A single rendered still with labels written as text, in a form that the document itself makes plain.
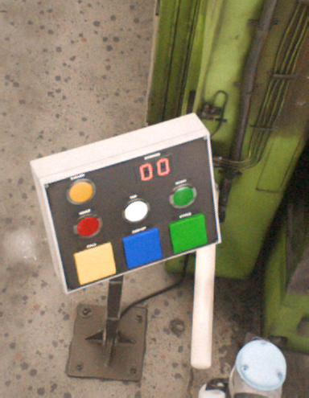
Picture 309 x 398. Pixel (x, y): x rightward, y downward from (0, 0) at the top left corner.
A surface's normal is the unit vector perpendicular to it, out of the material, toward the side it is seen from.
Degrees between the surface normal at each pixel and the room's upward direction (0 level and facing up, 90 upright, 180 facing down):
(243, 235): 90
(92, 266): 60
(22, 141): 0
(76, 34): 0
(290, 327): 89
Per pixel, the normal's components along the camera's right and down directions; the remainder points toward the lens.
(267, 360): 0.06, -0.42
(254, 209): -0.07, 0.90
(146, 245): 0.33, 0.53
